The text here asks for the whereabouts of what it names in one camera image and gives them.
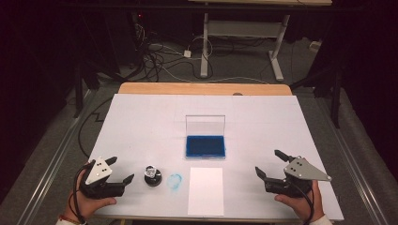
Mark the black metal stand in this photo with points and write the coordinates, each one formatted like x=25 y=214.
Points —
x=336 y=100

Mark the white metal desk frame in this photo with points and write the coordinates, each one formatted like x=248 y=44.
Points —
x=244 y=28

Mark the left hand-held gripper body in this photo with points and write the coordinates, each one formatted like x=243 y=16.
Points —
x=103 y=187

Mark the white paper sheet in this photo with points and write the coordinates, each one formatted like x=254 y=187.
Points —
x=205 y=193

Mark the white board table cover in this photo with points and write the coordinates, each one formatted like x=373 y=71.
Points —
x=150 y=131

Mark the white power adapter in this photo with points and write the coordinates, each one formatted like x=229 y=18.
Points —
x=187 y=53

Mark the small round brown grommet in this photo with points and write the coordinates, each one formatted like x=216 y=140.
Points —
x=237 y=93

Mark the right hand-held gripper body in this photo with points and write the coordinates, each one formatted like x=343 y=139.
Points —
x=300 y=175

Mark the metal floor rail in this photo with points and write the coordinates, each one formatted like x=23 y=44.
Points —
x=350 y=156
x=53 y=165

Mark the black stamp with clear knob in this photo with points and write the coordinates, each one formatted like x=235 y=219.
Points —
x=153 y=180

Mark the wooden table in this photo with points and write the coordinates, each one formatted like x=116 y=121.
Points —
x=203 y=89

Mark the person's right hand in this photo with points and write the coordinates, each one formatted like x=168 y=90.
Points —
x=300 y=207

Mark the black equipment box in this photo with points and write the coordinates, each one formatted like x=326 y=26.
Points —
x=123 y=40

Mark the blue ink pad clear lid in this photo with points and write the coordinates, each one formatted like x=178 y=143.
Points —
x=205 y=146

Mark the person's left hand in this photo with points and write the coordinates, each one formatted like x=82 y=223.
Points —
x=90 y=207

